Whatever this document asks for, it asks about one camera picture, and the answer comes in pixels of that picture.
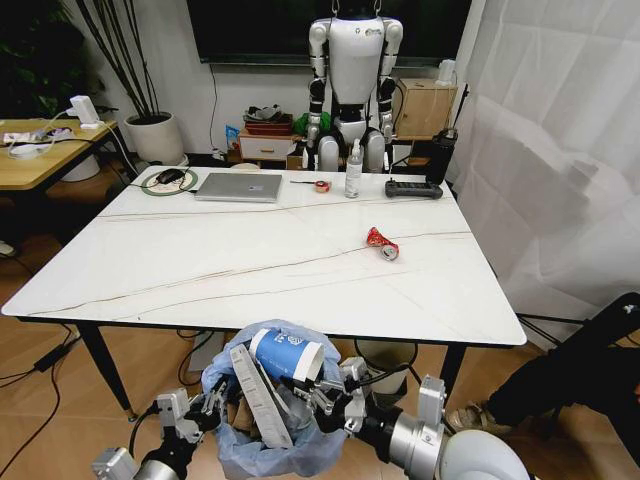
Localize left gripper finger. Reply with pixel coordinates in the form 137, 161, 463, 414
199, 381, 228, 415
213, 386, 241, 421

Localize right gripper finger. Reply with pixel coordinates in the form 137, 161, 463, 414
307, 393, 338, 417
276, 379, 347, 400

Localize trash bin with blue bag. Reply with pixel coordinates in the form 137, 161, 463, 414
201, 318, 348, 480

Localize long white printed carton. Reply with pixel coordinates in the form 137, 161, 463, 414
229, 343, 295, 450

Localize blue and white paper cup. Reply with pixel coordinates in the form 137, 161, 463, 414
247, 327, 327, 385

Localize person's shoe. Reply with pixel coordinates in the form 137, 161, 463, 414
446, 402, 501, 437

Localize white marble dining table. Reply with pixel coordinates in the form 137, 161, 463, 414
0, 165, 529, 416

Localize crushed red soda can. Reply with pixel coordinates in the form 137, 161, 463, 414
365, 225, 402, 264

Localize black power adapter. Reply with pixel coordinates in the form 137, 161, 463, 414
31, 343, 70, 374

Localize silver laptop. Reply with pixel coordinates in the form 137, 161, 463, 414
194, 172, 284, 204

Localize round green-rimmed mouse pad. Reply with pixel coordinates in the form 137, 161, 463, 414
140, 166, 200, 197

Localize clear spray bottle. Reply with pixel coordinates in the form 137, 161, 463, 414
344, 138, 363, 200

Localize black handheld controller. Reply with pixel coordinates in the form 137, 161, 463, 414
384, 179, 445, 200

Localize person's leg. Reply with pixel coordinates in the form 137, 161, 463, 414
487, 291, 640, 426

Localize small white drawer cabinet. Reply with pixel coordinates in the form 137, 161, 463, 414
237, 128, 297, 162

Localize green bag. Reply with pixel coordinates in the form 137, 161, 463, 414
291, 111, 332, 137

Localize white round plant pot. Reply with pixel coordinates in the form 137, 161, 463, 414
122, 111, 186, 165

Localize red tray with clutter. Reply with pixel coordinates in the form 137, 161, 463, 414
243, 103, 295, 136

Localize wooden side desk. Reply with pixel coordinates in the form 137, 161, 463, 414
0, 117, 126, 211

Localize wooden cube box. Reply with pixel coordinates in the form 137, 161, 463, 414
393, 76, 460, 140

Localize white charger box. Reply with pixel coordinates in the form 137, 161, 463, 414
68, 94, 103, 131

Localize white humanoid robot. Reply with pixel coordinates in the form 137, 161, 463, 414
304, 13, 405, 174

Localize tall dark plant stems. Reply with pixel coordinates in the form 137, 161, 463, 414
74, 0, 164, 119

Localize dark leafy plant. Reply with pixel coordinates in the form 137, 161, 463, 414
0, 0, 106, 120

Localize black wall television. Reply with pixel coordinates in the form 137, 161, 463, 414
186, 0, 474, 68

